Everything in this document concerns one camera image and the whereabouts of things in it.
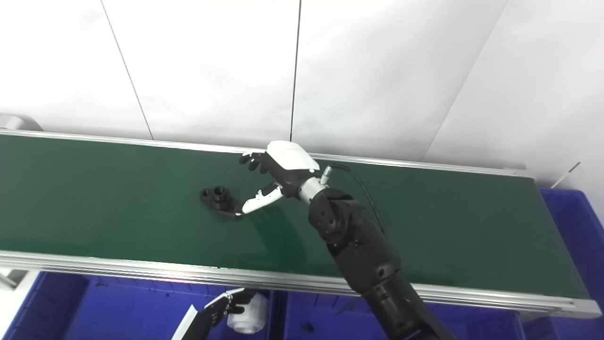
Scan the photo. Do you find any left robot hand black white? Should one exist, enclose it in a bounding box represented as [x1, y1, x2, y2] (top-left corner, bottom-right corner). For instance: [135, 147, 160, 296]
[171, 289, 258, 340]

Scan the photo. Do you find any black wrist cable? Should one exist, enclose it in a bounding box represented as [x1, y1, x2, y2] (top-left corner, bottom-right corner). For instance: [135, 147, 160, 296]
[321, 163, 385, 234]

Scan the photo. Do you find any white cylindrical plastic part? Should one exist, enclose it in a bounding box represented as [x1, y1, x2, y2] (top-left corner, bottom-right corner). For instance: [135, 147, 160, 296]
[226, 292, 268, 335]

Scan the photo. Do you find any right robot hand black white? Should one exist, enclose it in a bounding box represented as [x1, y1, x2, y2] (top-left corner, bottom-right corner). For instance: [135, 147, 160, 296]
[238, 140, 328, 215]

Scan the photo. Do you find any green conveyor belt aluminium frame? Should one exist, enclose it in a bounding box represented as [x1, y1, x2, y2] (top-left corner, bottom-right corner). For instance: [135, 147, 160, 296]
[0, 130, 602, 319]

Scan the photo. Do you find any grey conveyor end housing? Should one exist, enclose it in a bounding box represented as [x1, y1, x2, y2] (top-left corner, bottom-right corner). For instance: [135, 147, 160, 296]
[0, 113, 43, 132]

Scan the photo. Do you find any black flanged metal part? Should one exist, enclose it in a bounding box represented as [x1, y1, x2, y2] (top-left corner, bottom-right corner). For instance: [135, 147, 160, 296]
[200, 186, 243, 219]

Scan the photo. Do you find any thin white rod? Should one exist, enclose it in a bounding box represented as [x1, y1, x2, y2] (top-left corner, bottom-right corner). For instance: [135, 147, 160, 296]
[550, 162, 581, 189]

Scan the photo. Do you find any aluminium conveyor leg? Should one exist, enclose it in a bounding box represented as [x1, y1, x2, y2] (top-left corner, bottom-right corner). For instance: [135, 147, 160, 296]
[0, 268, 29, 291]

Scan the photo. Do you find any blue plastic bin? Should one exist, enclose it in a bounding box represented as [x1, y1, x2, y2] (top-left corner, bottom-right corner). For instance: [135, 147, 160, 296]
[278, 290, 527, 340]
[517, 188, 604, 340]
[0, 272, 284, 340]

